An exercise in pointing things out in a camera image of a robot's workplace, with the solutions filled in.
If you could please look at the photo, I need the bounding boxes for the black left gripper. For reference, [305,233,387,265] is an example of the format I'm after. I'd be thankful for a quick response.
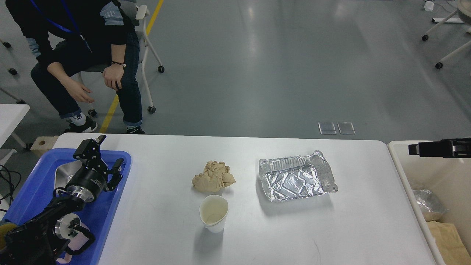
[65,135,124,202]

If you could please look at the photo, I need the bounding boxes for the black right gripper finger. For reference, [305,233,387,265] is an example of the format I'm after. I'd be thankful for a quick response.
[408,138,471,158]

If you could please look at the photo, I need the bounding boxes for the pink mug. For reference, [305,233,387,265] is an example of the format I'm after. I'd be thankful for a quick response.
[56,222,89,264]

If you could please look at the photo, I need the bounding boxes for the aluminium foil tray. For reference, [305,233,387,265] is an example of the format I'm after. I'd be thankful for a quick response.
[259,150,339,202]

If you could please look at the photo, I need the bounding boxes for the square stainless steel tray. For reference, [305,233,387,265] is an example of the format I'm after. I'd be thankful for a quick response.
[54,161,82,188]

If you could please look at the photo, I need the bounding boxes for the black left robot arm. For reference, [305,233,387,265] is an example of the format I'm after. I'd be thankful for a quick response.
[1,135,124,265]

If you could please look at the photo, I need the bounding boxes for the person's right hand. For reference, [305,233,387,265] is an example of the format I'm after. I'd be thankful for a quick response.
[61,78,95,103]

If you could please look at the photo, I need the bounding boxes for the person's left hand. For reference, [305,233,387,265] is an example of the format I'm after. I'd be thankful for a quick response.
[102,63,125,92]

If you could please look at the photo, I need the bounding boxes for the white plastic bin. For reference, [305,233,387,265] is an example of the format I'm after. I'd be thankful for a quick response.
[387,140,471,265]

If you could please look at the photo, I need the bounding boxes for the blue plastic tray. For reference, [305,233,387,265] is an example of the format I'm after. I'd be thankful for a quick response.
[4,148,132,265]

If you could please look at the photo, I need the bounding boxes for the wooden block with hole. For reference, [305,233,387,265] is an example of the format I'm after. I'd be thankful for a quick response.
[30,135,59,158]

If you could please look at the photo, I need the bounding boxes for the crumpled clear plastic in bin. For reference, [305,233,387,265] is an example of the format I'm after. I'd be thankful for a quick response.
[409,180,449,222]

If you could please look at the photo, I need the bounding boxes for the small white side table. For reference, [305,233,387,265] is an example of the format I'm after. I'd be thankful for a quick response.
[0,104,30,149]

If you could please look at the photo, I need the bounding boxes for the brown paper in bin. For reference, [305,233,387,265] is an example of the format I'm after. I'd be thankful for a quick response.
[427,221,471,265]

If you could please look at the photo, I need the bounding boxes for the clear floor plate right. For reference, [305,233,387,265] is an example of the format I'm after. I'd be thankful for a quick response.
[337,122,356,135]

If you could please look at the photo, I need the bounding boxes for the clear floor plate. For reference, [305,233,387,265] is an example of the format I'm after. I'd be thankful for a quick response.
[318,122,337,135]
[337,122,356,135]

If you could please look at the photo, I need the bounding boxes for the crumpled brown paper ball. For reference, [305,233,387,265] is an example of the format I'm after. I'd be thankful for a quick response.
[192,161,237,192]

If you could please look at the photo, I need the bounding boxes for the teal mug yellow inside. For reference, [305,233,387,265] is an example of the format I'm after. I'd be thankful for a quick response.
[0,221,18,250]

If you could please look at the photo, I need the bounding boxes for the white paper cup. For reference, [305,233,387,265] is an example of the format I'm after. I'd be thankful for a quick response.
[199,195,229,233]

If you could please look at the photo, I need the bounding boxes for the seated person in black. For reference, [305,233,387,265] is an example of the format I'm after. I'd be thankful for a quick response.
[5,0,145,134]

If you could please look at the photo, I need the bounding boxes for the clear floor plate left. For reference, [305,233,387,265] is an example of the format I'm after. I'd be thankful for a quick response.
[318,122,337,135]

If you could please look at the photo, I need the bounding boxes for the white rolling stand legs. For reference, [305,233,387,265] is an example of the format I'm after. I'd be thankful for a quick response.
[421,0,471,70]

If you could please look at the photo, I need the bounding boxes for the white rolling chair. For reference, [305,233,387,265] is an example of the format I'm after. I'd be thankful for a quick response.
[74,0,165,117]

